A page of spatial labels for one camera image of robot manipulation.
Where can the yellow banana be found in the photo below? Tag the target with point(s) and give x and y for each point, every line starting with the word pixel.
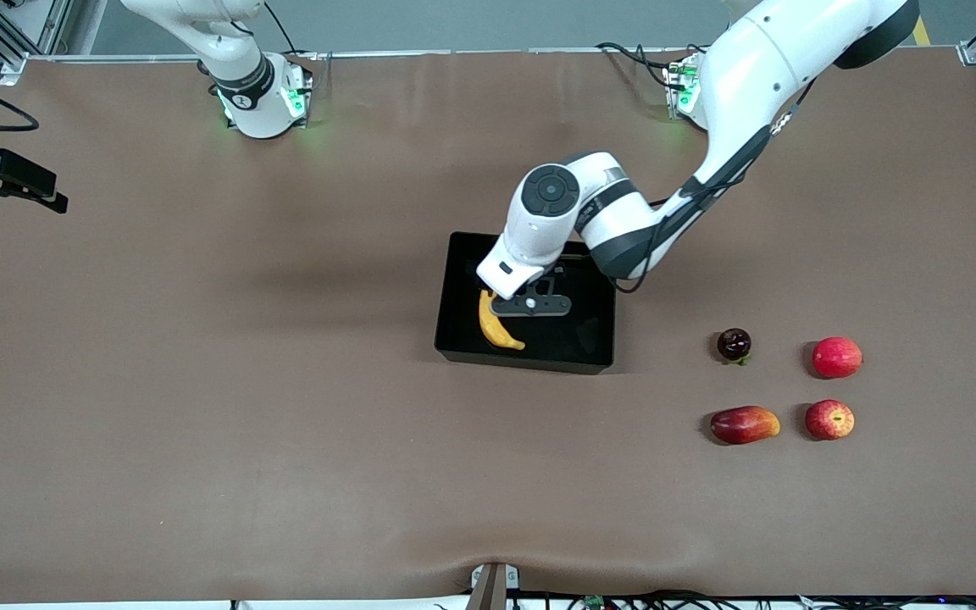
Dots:
pixel 496 332

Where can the black plastic box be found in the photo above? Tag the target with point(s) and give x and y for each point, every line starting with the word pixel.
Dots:
pixel 581 339

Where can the red yellow striped apple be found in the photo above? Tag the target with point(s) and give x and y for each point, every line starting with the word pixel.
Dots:
pixel 829 419

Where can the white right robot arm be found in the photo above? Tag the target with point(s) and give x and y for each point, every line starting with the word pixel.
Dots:
pixel 259 110

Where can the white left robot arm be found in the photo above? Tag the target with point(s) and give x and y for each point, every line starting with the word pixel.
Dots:
pixel 759 68

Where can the dark purple mangosteen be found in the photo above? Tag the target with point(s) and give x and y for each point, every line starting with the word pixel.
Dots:
pixel 734 344

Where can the red yellow mango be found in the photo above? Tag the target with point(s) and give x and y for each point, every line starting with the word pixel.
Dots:
pixel 742 425

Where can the brown table mat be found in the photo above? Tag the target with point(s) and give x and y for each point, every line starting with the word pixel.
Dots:
pixel 285 466

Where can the plain red apple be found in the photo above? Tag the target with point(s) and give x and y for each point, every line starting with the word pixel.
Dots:
pixel 837 357

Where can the metal table edge bracket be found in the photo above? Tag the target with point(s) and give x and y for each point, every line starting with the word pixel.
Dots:
pixel 492 589

